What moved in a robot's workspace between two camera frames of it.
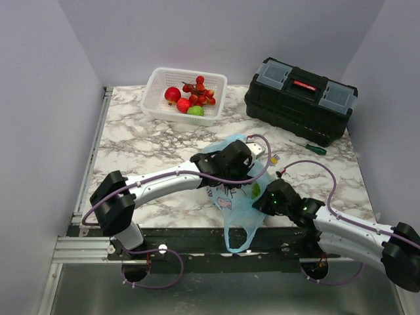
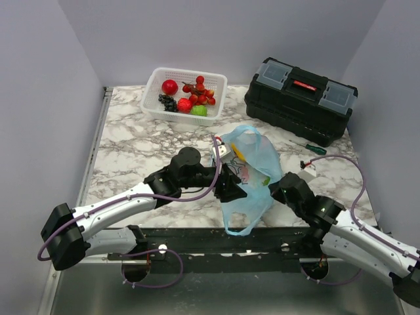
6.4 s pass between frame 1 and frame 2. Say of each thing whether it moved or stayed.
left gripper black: moved
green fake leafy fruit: moved
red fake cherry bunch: stayed
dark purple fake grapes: moved
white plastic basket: stayed
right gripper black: moved
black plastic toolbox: stayed
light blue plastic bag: moved
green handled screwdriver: stayed
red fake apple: moved
